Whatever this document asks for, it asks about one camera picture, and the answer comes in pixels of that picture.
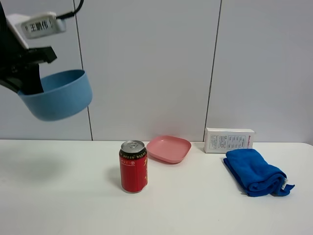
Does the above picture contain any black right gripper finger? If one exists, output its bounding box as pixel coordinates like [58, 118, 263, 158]
[20, 64, 44, 95]

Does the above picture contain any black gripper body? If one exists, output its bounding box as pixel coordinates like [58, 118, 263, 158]
[0, 7, 29, 93]

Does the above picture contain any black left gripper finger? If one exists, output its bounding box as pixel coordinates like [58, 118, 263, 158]
[25, 47, 57, 65]

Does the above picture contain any blue plastic bowl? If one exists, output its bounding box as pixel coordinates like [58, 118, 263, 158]
[18, 70, 92, 121]

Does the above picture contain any red drink can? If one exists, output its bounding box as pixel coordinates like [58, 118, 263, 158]
[119, 140, 148, 193]

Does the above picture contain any pink square plate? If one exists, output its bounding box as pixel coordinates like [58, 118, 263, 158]
[146, 136, 192, 164]

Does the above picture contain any white printed carton box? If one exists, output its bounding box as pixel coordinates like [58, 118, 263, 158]
[203, 128, 255, 153]

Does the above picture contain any folded blue towel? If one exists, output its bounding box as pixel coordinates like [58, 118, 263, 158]
[223, 149, 295, 197]

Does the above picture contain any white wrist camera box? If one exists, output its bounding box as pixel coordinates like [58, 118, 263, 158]
[6, 12, 67, 49]

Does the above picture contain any black camera cable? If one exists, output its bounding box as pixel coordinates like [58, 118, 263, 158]
[55, 0, 85, 19]

